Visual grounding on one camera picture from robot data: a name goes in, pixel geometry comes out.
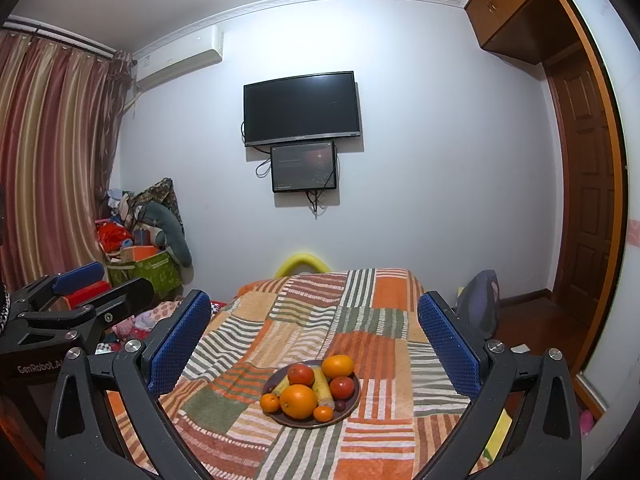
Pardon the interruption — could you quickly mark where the small tangerine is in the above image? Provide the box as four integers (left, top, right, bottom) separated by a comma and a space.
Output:
259, 392, 280, 414
312, 405, 334, 424

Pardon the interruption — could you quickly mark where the red tomato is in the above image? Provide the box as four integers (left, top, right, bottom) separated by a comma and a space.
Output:
286, 363, 314, 387
330, 376, 355, 401

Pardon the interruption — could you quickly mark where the large orange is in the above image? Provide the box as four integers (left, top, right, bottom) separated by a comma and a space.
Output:
279, 385, 318, 420

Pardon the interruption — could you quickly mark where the small-navel orange with sticker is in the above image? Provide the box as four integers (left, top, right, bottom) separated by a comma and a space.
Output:
321, 354, 355, 379

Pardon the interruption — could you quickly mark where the yellow corn cob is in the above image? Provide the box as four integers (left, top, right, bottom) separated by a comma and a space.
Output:
311, 365, 335, 410
271, 376, 290, 396

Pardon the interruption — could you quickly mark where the red gift box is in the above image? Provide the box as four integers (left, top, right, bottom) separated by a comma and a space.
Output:
65, 280, 112, 310

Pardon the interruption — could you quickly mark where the checkered floral quilt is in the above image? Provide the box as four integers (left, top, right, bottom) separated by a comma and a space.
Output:
94, 299, 231, 356

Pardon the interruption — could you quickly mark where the red plastic bag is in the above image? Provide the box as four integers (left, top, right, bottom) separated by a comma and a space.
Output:
96, 220, 132, 254

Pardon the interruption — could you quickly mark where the green storage box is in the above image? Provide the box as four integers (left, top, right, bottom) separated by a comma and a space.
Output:
106, 252, 182, 301

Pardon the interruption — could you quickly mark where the grey plush toy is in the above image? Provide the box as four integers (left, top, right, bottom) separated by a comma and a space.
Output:
138, 202, 192, 268

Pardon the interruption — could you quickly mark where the camouflage cushion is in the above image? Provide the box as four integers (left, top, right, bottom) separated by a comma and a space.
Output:
129, 177, 182, 223

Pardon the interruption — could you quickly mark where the striped red curtain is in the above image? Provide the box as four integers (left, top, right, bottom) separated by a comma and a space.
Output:
1, 30, 132, 290

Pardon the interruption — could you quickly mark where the brown wooden door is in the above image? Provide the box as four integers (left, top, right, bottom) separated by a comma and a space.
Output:
550, 50, 615, 324

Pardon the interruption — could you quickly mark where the purple round plate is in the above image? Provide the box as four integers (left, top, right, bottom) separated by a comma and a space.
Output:
259, 360, 361, 429

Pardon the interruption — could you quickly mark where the patchwork striped bed blanket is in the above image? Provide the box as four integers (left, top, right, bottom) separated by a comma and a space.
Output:
106, 268, 507, 480

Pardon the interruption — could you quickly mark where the white air conditioner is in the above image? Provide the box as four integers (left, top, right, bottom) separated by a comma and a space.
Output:
136, 25, 222, 91

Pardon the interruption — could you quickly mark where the brown overhead cabinet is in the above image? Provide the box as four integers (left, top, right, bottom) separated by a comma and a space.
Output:
465, 0, 578, 65

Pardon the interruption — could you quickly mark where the small black wall monitor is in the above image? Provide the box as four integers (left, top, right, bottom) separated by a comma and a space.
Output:
270, 141, 337, 193

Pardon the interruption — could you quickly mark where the black wall television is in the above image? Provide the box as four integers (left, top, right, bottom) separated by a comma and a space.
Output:
243, 70, 361, 146

